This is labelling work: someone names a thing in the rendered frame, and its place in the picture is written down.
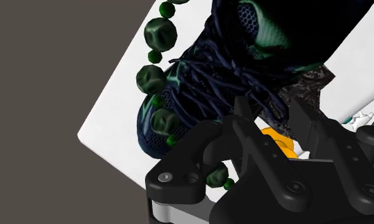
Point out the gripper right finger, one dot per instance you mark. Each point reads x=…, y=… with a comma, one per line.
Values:
x=339, y=145

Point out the dark speckled object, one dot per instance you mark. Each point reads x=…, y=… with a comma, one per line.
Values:
x=308, y=86

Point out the dark blue teal sneaker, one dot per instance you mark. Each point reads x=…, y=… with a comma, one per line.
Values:
x=224, y=62

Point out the yellow round object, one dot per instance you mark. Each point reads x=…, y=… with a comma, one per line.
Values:
x=283, y=144

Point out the white table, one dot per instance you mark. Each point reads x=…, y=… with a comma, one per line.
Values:
x=118, y=108

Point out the small white figure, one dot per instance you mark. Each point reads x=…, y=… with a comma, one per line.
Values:
x=360, y=119

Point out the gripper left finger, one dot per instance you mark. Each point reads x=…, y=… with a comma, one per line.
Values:
x=267, y=155

